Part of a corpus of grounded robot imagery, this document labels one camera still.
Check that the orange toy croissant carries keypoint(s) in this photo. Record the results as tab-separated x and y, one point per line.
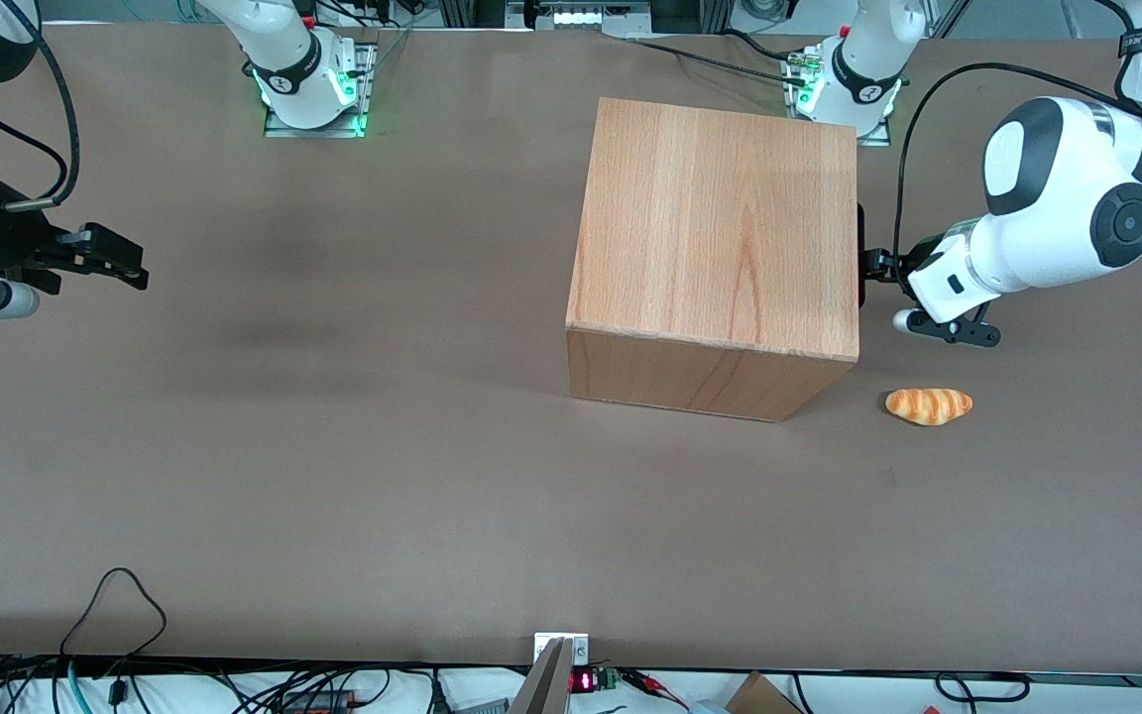
929	405

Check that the wooden drawer cabinet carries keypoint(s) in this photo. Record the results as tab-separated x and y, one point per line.
720	228

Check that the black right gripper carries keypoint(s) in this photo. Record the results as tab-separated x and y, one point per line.
8	241

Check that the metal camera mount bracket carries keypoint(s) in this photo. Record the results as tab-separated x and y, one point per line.
561	674

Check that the metal base plate right arm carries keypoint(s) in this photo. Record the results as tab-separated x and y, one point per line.
365	89

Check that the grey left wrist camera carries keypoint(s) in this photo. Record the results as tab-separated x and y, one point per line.
958	332

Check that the brown cardboard piece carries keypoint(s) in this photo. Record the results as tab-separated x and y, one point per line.
759	696

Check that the orange black device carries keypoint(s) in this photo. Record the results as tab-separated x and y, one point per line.
318	704

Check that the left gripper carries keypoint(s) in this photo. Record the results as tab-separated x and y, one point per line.
896	265

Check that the metal base plate left arm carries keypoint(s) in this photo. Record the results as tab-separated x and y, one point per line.
797	84

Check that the red digit display module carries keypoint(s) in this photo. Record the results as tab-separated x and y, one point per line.
586	680

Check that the left white Franka arm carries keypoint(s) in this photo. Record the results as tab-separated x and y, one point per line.
1057	198

